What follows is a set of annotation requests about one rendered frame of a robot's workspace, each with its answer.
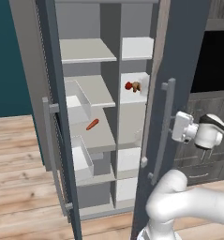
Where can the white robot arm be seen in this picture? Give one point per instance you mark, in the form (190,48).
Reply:
(191,203)

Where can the dark grey fridge door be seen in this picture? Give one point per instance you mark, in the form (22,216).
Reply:
(55,78)

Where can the red brown chicken drumstick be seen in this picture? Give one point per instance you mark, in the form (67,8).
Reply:
(133,86)

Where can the white freezer bin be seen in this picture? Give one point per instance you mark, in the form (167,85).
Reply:
(128,162)
(126,192)

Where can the orange carrot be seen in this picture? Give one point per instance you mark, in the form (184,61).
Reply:
(92,124)

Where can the grey fridge freezer cabinet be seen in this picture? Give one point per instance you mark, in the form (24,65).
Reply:
(32,62)

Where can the dark grey freezer door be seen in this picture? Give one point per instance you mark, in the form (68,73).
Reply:
(182,47)

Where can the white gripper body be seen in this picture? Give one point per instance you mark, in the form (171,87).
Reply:
(182,126)

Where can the white fridge bin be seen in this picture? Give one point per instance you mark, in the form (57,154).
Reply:
(77,108)
(81,162)

